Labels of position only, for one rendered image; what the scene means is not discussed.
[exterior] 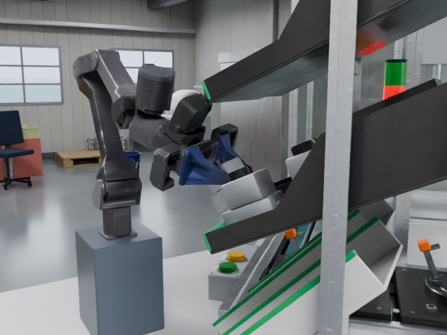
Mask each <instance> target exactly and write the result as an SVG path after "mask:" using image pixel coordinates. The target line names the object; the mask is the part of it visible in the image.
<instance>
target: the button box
mask: <svg viewBox="0 0 447 335"><path fill-rule="evenodd" d="M258 248H259V246H258V245H257V246H255V245H241V246H238V247H234V248H232V249H230V250H229V251H228V252H227V253H226V254H225V255H224V256H223V257H222V259H221V260H220V261H219V263H218V264H217V265H216V266H215V267H214V268H213V269H212V271H211V272H210V273H209V275H208V298H209V300H216V301H222V302H223V301H224V300H225V298H226V297H227V295H228V294H229V292H230V291H231V289H232V288H233V286H234V285H235V283H236V282H237V280H238V279H239V277H240V276H241V274H242V273H243V271H244V270H245V268H246V267H247V266H248V264H249V262H250V261H251V259H252V258H253V256H254V254H255V253H256V252H257V250H258ZM232 251H240V252H242V253H244V254H245V259H244V260H242V261H231V260H229V259H228V258H227V254H228V253H230V252H232ZM223 262H233V263H235V264H236V265H237V270H236V271H235V272H232V273H224V272H221V271H220V270H219V264H220V263H223Z"/></svg>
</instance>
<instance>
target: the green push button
mask: <svg viewBox="0 0 447 335"><path fill-rule="evenodd" d="M219 270H220V271H221V272H224V273H232V272H235V271H236V270H237V265H236V264H235V263H233V262H223V263H220V264H219Z"/></svg>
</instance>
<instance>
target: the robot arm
mask: <svg viewBox="0 0 447 335"><path fill-rule="evenodd" d="M175 75H176V73H175V71H174V70H172V69H168V68H164V67H161V66H156V65H155V64H148V63H143V64H142V66H141V67H139V69H138V78H137V85H135V83H134V81H133V80H132V79H131V77H130V75H129V73H128V72H127V70H126V69H125V67H124V65H123V63H122V62H121V60H120V54H119V52H118V51H115V50H110V49H96V50H95V51H92V52H91V53H89V54H87V55H83V56H80V57H78V58H77V59H76V60H75V61H74V63H73V76H74V79H76V81H77V84H78V89H79V90H80V91H81V92H82V93H83V94H84V95H85V96H86V97H87V98H88V101H89V102H90V108H91V112H92V118H93V122H94V128H95V129H94V130H95V132H96V138H97V141H98V147H99V151H100V157H101V161H102V163H101V165H100V168H99V171H98V173H97V175H96V183H95V186H94V190H93V193H92V202H93V205H94V206H95V207H96V208H97V209H98V210H102V220H103V229H100V230H98V233H99V234H101V235H102V236H103V237H104V238H105V239H106V240H113V239H120V238H125V237H131V236H136V235H138V233H137V232H135V230H133V229H132V224H131V205H139V204H140V199H141V193H142V182H141V179H140V177H139V176H138V172H137V170H136V163H135V161H134V160H133V159H128V158H127V157H126V156H125V155H124V151H123V148H122V142H121V139H120V133H119V129H120V130H125V129H129V132H128V137H127V138H126V140H127V142H128V149H129V151H130V152H134V151H136V150H139V149H141V148H145V147H146V148H148V149H149V150H152V151H153V152H154V153H153V158H152V166H151V170H150V182H151V183H152V185H153V186H154V187H155V188H157V189H159V190H160V191H166V190H167V189H170V188H171V187H174V184H175V182H174V179H173V178H171V177H170V172H171V171H172V170H173V171H175V172H176V173H177V175H178V176H180V180H179V185H181V186H183V185H224V184H227V183H229V179H228V178H227V172H226V171H224V170H222V169H221V168H219V167H218V166H216V165H214V164H213V163H214V162H215V161H217V160H219V159H220V158H223V157H225V158H226V160H227V161H230V160H232V159H234V158H237V157H239V156H238V155H237V154H236V152H235V151H234V148H235V143H236V140H237V135H238V132H239V128H238V127H237V126H234V125H232V124H230V123H229V124H225V125H223V126H220V127H217V128H215V129H213V130H212V134H211V138H210V139H208V140H203V139H204V134H205V131H206V127H205V126H203V125H202V124H203V122H204V120H205V119H206V116H207V115H208V113H209V112H210V111H211V109H212V103H210V101H209V100H208V97H207V96H204V95H203V94H202V93H200V94H198V93H195V94H193V95H190V96H187V97H184V98H183V99H181V100H180V101H179V103H178V105H177V107H176V109H175V111H174V113H173V115H172V117H171V120H168V119H166V118H164V117H162V116H161V115H162V113H163V112H164V110H167V111H170V107H171V102H172V94H173V89H174V80H175ZM112 100H113V102H112ZM239 158H240V157H239ZM240 160H241V161H242V163H243V165H244V166H248V165H247V164H246V163H245V162H244V161H243V160H242V159H241V158H240Z"/></svg>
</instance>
